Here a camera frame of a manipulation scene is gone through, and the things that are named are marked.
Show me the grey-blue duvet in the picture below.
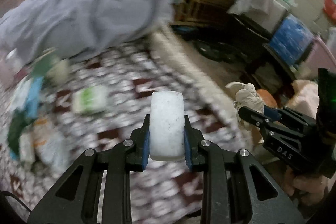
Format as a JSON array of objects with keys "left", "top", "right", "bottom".
[{"left": 1, "top": 0, "right": 173, "bottom": 63}]

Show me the white foam block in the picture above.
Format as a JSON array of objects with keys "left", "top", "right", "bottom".
[{"left": 149, "top": 91, "right": 185, "bottom": 161}]

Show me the orange white snack bag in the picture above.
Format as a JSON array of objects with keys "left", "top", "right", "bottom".
[{"left": 19, "top": 117, "right": 70, "bottom": 173}]

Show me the dark green wrapper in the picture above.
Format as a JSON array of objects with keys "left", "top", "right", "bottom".
[{"left": 7, "top": 110, "right": 32, "bottom": 156}]

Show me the orange plastic stool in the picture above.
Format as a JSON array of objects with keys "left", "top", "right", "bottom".
[{"left": 256, "top": 89, "right": 278, "bottom": 108}]

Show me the white plush doll green dress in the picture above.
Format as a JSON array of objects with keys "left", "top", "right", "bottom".
[{"left": 30, "top": 48, "right": 70, "bottom": 85}]

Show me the green white tissue pack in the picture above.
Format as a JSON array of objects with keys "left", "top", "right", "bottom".
[{"left": 71, "top": 85, "right": 108, "bottom": 114}]

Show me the blue white wrapper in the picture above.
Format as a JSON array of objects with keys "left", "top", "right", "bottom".
[{"left": 11, "top": 76, "right": 44, "bottom": 120}]

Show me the pink plastic tub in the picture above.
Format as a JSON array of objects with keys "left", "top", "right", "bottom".
[{"left": 305, "top": 35, "right": 336, "bottom": 78}]

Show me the cream fleece blanket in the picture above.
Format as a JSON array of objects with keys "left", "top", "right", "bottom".
[{"left": 149, "top": 27, "right": 238, "bottom": 126}]

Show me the blue storage box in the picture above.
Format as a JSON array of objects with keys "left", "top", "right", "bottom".
[{"left": 269, "top": 14, "right": 313, "bottom": 66}]

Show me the patterned maroon white blanket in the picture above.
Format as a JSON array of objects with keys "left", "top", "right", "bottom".
[{"left": 0, "top": 43, "right": 253, "bottom": 223}]

